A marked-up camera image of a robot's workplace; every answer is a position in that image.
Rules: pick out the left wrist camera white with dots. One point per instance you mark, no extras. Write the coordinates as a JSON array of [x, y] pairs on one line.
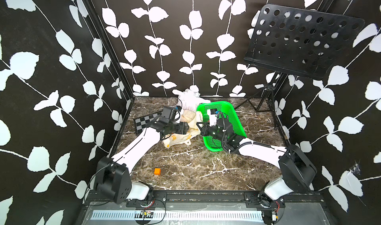
[[170, 114]]

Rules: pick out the white slotted cable duct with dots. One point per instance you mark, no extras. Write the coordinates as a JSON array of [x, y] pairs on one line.
[[130, 215]]

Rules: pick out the white knotted plastic bag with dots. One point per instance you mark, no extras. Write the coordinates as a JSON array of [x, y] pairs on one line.
[[189, 100]]

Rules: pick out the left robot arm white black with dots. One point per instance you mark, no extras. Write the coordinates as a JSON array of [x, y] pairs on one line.
[[113, 179]]

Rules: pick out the black perforated music stand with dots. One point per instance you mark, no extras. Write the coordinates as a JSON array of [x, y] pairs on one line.
[[300, 42]]

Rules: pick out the yellow banana print plastic bag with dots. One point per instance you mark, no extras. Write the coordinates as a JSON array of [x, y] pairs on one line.
[[192, 118]]

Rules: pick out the black white checkerboard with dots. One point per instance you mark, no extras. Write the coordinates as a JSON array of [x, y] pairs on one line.
[[141, 122]]

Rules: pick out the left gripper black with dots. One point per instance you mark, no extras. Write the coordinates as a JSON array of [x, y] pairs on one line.
[[182, 128]]

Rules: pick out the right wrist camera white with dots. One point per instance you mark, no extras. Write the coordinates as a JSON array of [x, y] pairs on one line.
[[213, 116]]

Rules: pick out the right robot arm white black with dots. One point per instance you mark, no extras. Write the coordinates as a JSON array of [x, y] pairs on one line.
[[297, 171]]

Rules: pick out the green perforated plastic basket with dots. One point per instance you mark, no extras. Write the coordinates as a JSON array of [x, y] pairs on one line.
[[226, 111]]

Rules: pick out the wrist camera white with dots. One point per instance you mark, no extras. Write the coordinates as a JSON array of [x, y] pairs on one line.
[[213, 116], [170, 114]]

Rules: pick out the small orange cube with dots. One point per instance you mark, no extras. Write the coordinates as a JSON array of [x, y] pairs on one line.
[[157, 171]]

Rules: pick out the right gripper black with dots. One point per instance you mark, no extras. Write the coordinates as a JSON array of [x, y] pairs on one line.
[[205, 131]]

